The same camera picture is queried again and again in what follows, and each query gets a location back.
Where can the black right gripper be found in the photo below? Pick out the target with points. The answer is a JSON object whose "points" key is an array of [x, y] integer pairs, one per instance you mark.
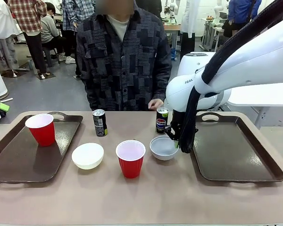
{"points": [[178, 124]]}

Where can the grey bowl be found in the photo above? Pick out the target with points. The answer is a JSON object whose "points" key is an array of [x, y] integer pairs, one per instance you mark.
{"points": [[162, 153]]}

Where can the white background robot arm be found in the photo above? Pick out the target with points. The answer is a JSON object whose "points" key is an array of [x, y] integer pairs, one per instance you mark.
{"points": [[172, 8], [219, 9]]}

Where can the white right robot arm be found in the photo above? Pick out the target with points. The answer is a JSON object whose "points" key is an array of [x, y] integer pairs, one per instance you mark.
{"points": [[250, 68]]}

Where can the person's left hand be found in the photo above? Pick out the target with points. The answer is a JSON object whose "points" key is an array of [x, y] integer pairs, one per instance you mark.
{"points": [[156, 103]]}

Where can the black Pepsi can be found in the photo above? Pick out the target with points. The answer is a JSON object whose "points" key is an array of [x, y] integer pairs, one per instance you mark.
{"points": [[161, 123]]}

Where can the red plastic cup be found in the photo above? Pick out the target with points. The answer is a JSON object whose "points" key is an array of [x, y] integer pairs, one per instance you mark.
{"points": [[131, 167], [44, 136]]}

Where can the dark brown serving tray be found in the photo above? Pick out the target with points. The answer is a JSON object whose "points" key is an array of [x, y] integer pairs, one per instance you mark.
{"points": [[19, 160], [228, 153]]}

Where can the grey stool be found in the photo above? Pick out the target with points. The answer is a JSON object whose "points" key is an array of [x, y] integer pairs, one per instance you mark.
{"points": [[50, 54]]}

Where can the person in white shirt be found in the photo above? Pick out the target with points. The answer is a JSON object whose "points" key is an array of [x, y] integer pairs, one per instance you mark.
{"points": [[2, 35]]}

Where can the black can with green label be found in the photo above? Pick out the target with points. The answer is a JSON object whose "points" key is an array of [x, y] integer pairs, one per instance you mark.
{"points": [[100, 124]]}

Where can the person in red plaid shirt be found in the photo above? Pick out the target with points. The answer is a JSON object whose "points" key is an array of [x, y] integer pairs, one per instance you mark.
{"points": [[30, 28]]}

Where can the white bowl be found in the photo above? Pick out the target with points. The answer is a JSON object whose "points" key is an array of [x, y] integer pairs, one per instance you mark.
{"points": [[87, 157]]}

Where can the seated person in grey top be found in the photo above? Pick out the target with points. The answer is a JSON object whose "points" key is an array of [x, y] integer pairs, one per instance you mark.
{"points": [[49, 30]]}

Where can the person in dark patchwork jacket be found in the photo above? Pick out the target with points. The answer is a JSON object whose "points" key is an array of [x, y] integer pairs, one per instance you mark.
{"points": [[122, 70]]}

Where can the white side table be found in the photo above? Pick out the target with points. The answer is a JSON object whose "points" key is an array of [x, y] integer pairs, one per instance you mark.
{"points": [[261, 99]]}

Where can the person in white coat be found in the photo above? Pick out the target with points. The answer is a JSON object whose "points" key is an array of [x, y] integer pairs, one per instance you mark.
{"points": [[187, 28]]}

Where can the wooden background table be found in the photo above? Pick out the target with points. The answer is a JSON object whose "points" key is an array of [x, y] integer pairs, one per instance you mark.
{"points": [[172, 27]]}

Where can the person in blue plaid shirt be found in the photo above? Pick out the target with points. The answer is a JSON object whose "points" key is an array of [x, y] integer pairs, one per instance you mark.
{"points": [[73, 14]]}

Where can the person in blue jacket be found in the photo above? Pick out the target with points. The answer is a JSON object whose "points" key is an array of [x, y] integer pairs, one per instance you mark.
{"points": [[243, 11]]}

